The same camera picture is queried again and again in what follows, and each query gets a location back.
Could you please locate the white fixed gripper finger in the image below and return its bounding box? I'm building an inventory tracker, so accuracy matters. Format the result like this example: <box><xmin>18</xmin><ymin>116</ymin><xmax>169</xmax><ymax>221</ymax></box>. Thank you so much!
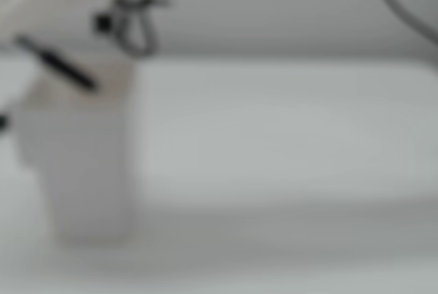
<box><xmin>0</xmin><ymin>0</ymin><xmax>69</xmax><ymax>52</ymax></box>

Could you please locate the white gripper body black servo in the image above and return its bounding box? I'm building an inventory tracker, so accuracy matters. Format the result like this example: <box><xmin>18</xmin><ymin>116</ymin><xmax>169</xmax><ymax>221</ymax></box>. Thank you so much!
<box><xmin>44</xmin><ymin>0</ymin><xmax>158</xmax><ymax>40</ymax></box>

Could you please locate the black clear ballpoint pen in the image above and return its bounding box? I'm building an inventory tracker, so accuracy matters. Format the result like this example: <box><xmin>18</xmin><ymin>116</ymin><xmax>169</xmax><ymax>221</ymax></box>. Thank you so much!
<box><xmin>14</xmin><ymin>35</ymin><xmax>99</xmax><ymax>92</ymax></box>

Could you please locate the white plastic pen holder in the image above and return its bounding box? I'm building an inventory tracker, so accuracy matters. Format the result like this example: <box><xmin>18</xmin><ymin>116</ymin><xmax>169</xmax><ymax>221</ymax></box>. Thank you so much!
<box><xmin>13</xmin><ymin>59</ymin><xmax>140</xmax><ymax>245</ymax></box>

